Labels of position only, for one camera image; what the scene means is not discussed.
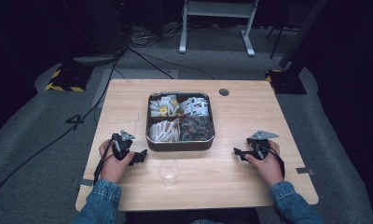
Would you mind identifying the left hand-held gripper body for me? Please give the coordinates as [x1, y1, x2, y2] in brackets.
[111, 130, 136, 161]

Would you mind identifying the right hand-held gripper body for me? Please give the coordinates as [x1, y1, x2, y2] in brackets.
[245, 130, 281, 161]

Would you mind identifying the clear plastic cup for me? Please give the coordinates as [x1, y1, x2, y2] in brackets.
[157, 159, 181, 188]

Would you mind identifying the square metal tray with compartments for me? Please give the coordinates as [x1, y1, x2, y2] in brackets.
[145, 91, 216, 153]

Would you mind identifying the person's left hand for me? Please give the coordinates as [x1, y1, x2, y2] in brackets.
[98, 139, 136, 185]

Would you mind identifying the person's right hand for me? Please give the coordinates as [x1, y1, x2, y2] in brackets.
[243, 140, 285, 188]

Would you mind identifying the pile of white brown stick packets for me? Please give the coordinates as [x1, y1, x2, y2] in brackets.
[147, 119, 181, 143]

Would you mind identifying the pile of dark packets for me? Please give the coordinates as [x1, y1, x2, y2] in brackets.
[179, 115, 214, 142]

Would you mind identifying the grey tape piece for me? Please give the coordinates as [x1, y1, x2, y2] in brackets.
[296, 166, 315, 175]
[77, 178, 95, 188]

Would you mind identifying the pile of white and yellow packets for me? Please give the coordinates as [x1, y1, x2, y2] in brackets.
[148, 94, 180, 118]

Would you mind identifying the black yellow striped stand base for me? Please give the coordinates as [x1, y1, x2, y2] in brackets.
[265, 68, 308, 95]
[45, 63, 94, 93]

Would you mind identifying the black tripod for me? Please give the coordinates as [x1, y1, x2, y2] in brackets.
[266, 25, 301, 61]

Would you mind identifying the dark slanted stand pole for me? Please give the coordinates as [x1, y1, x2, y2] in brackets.
[278, 0, 329, 69]

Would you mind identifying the right hand-held gripper cable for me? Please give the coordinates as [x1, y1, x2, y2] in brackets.
[257, 143, 286, 179]

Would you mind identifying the hand-held gripper cable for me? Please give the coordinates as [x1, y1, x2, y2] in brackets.
[92, 140, 120, 187]
[257, 143, 286, 179]

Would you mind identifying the left hand-held gripper cable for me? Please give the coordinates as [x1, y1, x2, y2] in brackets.
[92, 140, 120, 187]

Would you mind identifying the long black floor cable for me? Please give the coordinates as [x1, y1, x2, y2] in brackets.
[0, 49, 127, 216]

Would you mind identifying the thin black floor cable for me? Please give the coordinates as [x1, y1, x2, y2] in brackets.
[127, 46, 214, 80]

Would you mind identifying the white metal stand frame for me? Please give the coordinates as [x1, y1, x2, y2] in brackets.
[178, 0, 260, 58]

